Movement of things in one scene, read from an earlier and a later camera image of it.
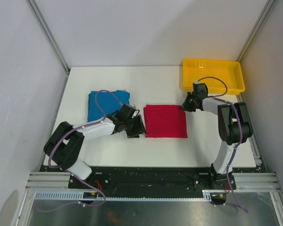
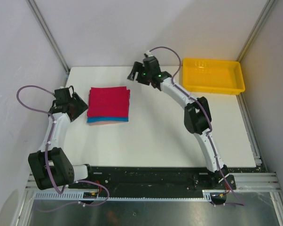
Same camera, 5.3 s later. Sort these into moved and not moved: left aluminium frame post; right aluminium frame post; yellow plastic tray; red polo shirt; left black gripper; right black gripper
Moved: red polo shirt; right black gripper; left black gripper
Not moved: left aluminium frame post; yellow plastic tray; right aluminium frame post
